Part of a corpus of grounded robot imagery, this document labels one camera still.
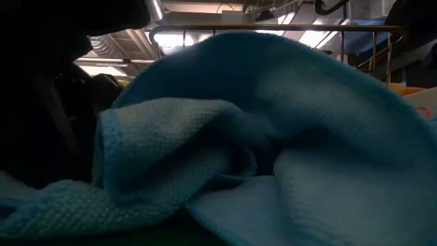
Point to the teal blue microfiber towel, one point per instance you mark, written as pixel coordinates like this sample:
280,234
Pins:
273,119

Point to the orange microfiber towel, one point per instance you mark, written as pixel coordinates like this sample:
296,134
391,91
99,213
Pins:
406,89

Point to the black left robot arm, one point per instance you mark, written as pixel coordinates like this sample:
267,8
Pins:
68,13

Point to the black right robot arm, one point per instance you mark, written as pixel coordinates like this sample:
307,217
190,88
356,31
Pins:
416,17

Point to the fluorescent ceiling light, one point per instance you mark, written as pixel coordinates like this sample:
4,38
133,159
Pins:
102,70

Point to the white plastic basket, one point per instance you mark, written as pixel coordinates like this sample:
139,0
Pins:
423,99

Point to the silver ventilation duct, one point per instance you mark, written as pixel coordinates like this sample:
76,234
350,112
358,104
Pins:
155,8

